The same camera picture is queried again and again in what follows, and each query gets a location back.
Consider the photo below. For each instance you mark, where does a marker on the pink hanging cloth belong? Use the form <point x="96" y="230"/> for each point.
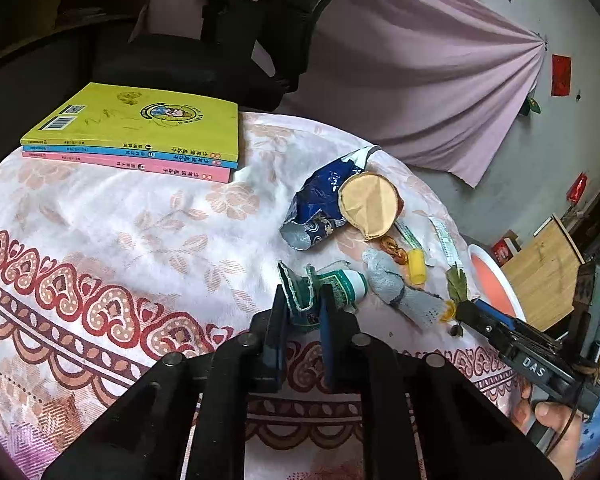
<point x="436" y="83"/>

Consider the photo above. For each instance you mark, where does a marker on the wooden cabinet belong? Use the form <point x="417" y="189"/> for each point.
<point x="543" y="275"/>

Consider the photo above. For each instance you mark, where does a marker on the blue book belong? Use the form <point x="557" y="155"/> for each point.
<point x="95" y="150"/>

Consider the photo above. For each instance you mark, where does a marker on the dried green leaf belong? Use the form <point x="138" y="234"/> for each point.
<point x="457" y="284"/>

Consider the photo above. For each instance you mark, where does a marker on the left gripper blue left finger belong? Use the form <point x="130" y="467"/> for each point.
<point x="273" y="356"/>

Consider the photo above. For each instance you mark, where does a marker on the black office chair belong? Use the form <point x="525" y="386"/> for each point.
<point x="252" y="52"/>

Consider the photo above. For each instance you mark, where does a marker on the red hanging ornament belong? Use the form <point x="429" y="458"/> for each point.
<point x="577" y="189"/>

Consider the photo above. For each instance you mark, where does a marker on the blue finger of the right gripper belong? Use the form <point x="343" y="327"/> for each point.
<point x="494" y="315"/>

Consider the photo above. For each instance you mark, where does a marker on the green hanging ornament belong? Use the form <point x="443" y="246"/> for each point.
<point x="530" y="106"/>

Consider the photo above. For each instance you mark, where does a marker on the person's right hand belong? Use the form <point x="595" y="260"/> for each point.
<point x="566" y="424"/>

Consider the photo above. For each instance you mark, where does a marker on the red paper wall sign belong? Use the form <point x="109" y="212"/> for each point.
<point x="561" y="75"/>

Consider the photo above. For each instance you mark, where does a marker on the pink book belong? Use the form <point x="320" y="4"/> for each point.
<point x="155" y="166"/>

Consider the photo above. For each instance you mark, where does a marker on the red box on floor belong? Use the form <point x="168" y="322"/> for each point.
<point x="506" y="248"/>

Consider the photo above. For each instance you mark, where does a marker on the floral tablecloth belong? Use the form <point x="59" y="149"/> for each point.
<point x="103" y="271"/>

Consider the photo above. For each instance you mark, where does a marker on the orange pretzel snack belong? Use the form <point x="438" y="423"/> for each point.
<point x="391" y="247"/>

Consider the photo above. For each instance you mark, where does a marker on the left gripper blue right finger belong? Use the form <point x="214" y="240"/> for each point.
<point x="327" y="308"/>

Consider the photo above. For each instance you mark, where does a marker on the yellow book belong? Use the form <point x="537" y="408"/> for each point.
<point x="109" y="116"/>

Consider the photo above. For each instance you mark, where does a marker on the blue foil snack bag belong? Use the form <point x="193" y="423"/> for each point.
<point x="314" y="214"/>

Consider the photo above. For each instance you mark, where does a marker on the brown red paper cup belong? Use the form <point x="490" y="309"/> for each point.
<point x="370" y="203"/>

